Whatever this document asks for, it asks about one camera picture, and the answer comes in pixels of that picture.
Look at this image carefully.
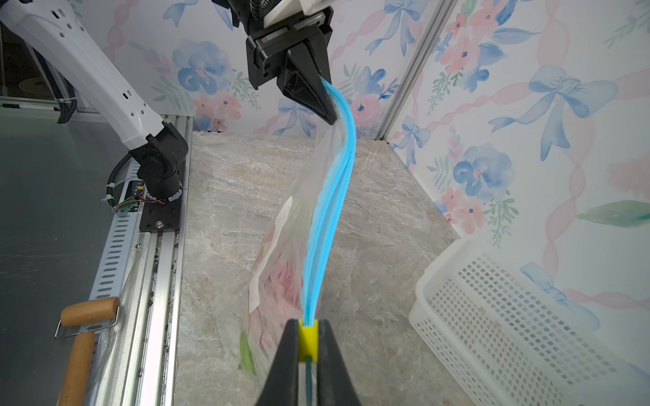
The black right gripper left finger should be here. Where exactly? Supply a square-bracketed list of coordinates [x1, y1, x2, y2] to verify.
[255, 319, 300, 406]

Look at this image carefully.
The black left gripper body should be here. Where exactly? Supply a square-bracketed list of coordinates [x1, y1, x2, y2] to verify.
[246, 12, 333, 90]

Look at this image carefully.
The left black corrugated cable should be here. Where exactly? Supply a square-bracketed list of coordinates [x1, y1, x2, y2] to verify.
[243, 0, 270, 21]

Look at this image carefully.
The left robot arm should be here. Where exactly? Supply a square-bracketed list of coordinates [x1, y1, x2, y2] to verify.
[1, 1, 338, 201]

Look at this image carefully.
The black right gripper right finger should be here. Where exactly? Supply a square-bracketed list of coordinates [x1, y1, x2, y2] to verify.
[317, 320, 362, 406]

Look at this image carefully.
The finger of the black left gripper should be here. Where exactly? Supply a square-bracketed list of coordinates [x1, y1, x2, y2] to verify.
[277, 42, 338, 125]

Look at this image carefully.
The clear zip-top bag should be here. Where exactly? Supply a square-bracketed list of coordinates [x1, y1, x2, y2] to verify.
[238, 78, 359, 377]

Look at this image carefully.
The white plastic basket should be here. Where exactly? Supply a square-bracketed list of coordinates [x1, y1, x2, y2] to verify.
[409, 237, 649, 405]

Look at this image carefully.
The aluminium corner post right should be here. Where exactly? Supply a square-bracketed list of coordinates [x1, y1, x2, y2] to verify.
[373, 0, 458, 141]

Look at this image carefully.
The wooden handled roller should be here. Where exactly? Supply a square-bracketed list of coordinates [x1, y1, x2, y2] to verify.
[55, 297, 120, 405]

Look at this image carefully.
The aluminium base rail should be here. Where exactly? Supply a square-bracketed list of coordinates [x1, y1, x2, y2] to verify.
[85, 113, 195, 406]

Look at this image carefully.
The pink dragon fruit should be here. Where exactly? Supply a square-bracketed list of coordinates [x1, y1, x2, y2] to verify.
[240, 230, 306, 379]

